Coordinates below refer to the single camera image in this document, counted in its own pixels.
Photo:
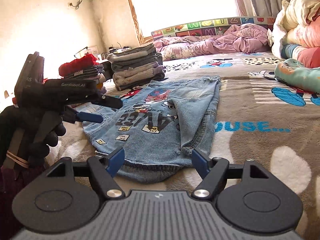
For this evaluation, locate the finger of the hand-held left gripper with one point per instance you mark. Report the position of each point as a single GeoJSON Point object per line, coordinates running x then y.
{"type": "Point", "coordinates": [90, 117]}
{"type": "Point", "coordinates": [110, 101]}

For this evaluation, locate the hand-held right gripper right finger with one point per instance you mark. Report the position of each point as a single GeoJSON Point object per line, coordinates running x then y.
{"type": "Point", "coordinates": [200, 162]}

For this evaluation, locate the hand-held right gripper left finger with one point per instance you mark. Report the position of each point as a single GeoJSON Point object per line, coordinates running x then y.
{"type": "Point", "coordinates": [116, 162]}

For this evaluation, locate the blue denim jacket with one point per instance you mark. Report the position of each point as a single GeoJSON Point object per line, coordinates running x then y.
{"type": "Point", "coordinates": [150, 140]}

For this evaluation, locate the stack of colourful folded clothes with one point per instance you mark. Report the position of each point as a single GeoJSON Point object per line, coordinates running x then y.
{"type": "Point", "coordinates": [80, 67]}

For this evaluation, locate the stack of grey folded clothes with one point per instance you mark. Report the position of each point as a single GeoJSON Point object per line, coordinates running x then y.
{"type": "Point", "coordinates": [135, 67]}

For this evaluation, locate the person's left hand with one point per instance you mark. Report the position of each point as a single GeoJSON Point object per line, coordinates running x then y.
{"type": "Point", "coordinates": [15, 120]}

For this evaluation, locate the dark desk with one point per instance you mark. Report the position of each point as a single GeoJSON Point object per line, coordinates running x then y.
{"type": "Point", "coordinates": [110, 56]}

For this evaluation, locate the black desk lamp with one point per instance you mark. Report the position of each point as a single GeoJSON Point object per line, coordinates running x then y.
{"type": "Point", "coordinates": [81, 51]}

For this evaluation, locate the cartoon printed brown blanket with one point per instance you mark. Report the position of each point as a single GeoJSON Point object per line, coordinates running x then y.
{"type": "Point", "coordinates": [250, 142]}

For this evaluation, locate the colourful alphabet play mat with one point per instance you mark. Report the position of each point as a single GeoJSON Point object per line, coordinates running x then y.
{"type": "Point", "coordinates": [190, 26]}

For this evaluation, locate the purple duvet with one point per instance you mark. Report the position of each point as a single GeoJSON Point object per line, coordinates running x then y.
{"type": "Point", "coordinates": [212, 45]}

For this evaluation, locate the light blue printed garment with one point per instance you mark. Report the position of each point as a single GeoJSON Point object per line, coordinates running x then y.
{"type": "Point", "coordinates": [295, 75]}

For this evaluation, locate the teal striped bedding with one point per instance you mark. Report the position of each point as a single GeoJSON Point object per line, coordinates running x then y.
{"type": "Point", "coordinates": [290, 51]}

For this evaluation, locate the pink red quilt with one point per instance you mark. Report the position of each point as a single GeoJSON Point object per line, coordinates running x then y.
{"type": "Point", "coordinates": [310, 55]}

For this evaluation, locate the cream floral quilt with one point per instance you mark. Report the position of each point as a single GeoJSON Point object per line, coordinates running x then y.
{"type": "Point", "coordinates": [300, 10]}

